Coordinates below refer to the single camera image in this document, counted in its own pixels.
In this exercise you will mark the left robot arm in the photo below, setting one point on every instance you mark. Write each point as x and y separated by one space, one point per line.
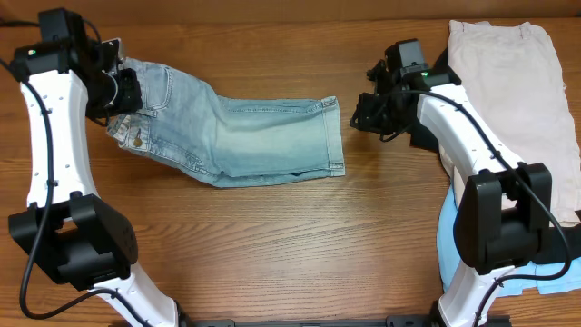
69 78

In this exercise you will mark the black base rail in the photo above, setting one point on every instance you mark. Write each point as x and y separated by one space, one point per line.
308 323

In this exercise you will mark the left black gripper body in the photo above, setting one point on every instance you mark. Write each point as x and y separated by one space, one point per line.
129 91

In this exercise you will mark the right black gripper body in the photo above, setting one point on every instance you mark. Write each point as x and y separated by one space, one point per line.
369 110

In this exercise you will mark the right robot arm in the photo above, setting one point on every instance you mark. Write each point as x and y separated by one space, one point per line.
503 220

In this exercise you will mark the beige shorts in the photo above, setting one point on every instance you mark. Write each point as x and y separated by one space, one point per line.
514 80

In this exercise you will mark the light blue denim shorts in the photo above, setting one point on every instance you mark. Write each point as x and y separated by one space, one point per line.
227 142

